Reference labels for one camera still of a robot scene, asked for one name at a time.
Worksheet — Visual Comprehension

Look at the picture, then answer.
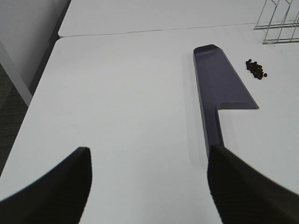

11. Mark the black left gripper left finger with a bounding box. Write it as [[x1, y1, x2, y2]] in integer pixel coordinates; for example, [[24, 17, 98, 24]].
[[0, 147, 93, 224]]

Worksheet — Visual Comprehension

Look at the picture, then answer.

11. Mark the pile of coffee beans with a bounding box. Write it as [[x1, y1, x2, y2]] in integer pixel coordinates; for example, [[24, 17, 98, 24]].
[[245, 59, 268, 80]]

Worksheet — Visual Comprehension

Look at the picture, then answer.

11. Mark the purple plastic dustpan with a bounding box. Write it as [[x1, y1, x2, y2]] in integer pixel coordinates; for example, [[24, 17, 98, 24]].
[[193, 44, 259, 156]]

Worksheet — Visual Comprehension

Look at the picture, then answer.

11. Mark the chrome wire dish rack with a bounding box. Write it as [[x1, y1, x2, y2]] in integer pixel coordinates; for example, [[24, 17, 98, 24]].
[[254, 0, 299, 45]]

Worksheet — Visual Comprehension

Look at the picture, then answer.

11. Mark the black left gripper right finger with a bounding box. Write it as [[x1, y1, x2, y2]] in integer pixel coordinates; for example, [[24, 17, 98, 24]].
[[207, 145, 299, 224]]

